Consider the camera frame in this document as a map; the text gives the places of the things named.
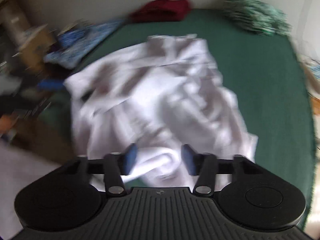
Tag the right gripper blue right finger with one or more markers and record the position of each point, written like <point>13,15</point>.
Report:
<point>202,166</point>

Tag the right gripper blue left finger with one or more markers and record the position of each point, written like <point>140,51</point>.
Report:
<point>117,165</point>

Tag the white t-shirt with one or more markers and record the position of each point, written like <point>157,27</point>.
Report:
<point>159,94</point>

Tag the green table cloth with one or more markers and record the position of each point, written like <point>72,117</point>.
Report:
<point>267,79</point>

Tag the blue white patterned cloth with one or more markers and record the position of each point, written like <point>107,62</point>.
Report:
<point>77,42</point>

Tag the cardboard box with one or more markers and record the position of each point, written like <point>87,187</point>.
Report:
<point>32,42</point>

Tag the green white striped garment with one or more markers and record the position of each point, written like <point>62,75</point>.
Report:
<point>257,16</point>

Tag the folded dark red sweater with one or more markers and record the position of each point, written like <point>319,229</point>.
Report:
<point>162,11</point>

